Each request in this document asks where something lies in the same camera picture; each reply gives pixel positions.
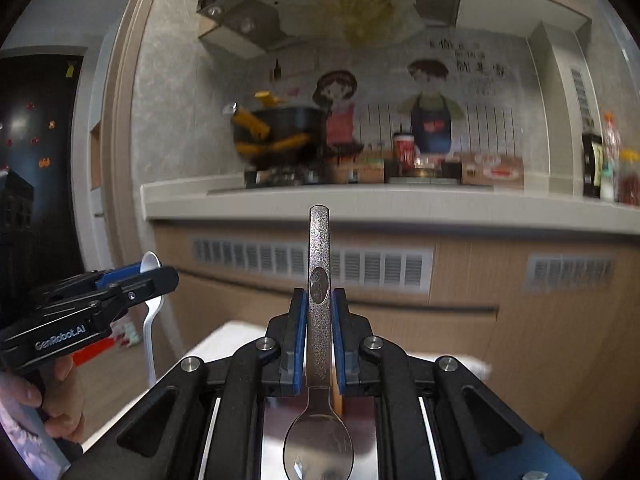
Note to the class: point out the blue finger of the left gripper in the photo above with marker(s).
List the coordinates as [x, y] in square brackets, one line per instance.
[145, 286]
[116, 275]

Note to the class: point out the dark soy sauce bottle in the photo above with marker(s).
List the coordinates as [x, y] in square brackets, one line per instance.
[592, 160]

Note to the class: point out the red floor mat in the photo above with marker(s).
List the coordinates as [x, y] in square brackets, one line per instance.
[90, 352]

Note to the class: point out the right cabinet vent grille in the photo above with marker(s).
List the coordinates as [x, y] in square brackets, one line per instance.
[550, 273]

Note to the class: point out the red drink can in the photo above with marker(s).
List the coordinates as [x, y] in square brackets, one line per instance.
[404, 150]

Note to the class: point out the cartoon couple wall sticker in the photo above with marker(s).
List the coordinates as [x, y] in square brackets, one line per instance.
[450, 95]

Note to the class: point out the person's left hand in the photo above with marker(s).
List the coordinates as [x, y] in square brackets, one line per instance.
[63, 401]

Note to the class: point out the left cabinet vent grille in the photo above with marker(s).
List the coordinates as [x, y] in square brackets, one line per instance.
[385, 268]

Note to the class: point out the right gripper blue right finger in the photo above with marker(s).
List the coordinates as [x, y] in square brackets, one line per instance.
[345, 343]

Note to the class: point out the range hood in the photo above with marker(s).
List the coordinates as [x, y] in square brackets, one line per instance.
[251, 28]

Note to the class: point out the white textured table cloth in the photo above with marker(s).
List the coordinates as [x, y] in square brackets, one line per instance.
[222, 343]

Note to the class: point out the cabinet vent grille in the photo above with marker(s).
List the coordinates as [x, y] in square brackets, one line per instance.
[385, 268]
[550, 273]

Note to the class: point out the black refrigerator with magnets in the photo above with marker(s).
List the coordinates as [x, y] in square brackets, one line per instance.
[39, 243]

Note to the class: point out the black cooking pot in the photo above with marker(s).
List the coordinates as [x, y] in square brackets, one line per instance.
[277, 135]

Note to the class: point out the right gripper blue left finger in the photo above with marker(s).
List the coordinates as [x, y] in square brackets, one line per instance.
[292, 344]

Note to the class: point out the textured handle metal spoon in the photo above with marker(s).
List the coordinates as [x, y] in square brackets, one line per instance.
[318, 444]

